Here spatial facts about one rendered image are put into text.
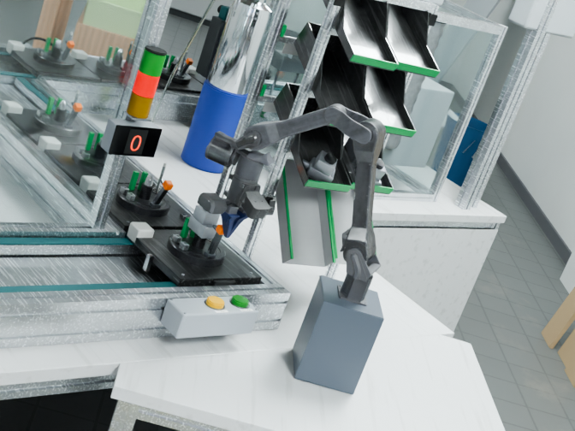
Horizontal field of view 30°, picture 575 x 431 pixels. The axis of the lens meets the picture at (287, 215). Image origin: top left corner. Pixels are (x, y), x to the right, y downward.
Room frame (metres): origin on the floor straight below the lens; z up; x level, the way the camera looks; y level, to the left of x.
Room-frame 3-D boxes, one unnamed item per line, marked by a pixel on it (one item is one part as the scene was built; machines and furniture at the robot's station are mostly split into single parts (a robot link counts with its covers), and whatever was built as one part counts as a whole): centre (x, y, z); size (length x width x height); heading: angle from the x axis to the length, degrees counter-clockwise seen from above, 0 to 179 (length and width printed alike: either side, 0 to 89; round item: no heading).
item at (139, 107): (2.26, 0.39, 1.28); 0.05 x 0.05 x 0.05
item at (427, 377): (2.22, -0.19, 0.84); 0.90 x 0.70 x 0.03; 98
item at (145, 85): (2.26, 0.39, 1.33); 0.05 x 0.05 x 0.05
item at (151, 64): (2.26, 0.39, 1.38); 0.05 x 0.05 x 0.05
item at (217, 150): (2.26, 0.16, 1.27); 0.12 x 0.08 x 0.11; 75
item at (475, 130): (7.53, -1.00, 0.24); 0.42 x 0.39 x 0.48; 98
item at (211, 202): (2.25, 0.12, 1.17); 0.19 x 0.06 x 0.08; 135
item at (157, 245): (2.31, 0.18, 0.96); 0.24 x 0.24 x 0.02; 45
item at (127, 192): (2.49, 0.36, 1.01); 0.24 x 0.24 x 0.13; 45
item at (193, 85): (3.80, 0.58, 1.01); 0.24 x 0.24 x 0.13; 45
